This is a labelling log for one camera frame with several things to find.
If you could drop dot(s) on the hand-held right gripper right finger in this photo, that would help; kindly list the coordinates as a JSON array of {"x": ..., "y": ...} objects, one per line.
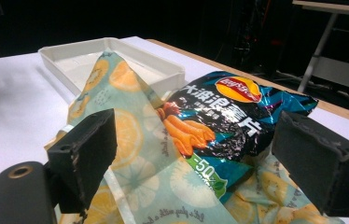
[{"x": 315, "y": 161}]

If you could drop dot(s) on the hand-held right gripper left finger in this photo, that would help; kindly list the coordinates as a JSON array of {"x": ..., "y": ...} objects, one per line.
[{"x": 84, "y": 158}]

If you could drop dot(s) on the lemon print cloth bag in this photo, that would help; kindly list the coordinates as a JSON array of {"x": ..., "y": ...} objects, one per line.
[{"x": 138, "y": 149}]

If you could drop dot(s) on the black and blue chip bag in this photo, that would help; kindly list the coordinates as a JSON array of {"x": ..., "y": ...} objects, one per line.
[{"x": 225, "y": 124}]

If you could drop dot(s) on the white plastic tray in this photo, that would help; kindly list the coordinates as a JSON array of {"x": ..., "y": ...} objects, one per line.
[{"x": 79, "y": 60}]

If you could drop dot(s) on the dark metal stand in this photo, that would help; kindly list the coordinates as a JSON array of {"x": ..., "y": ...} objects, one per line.
[{"x": 250, "y": 34}]

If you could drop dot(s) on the white metal table frame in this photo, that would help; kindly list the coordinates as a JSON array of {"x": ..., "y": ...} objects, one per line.
[{"x": 334, "y": 49}]

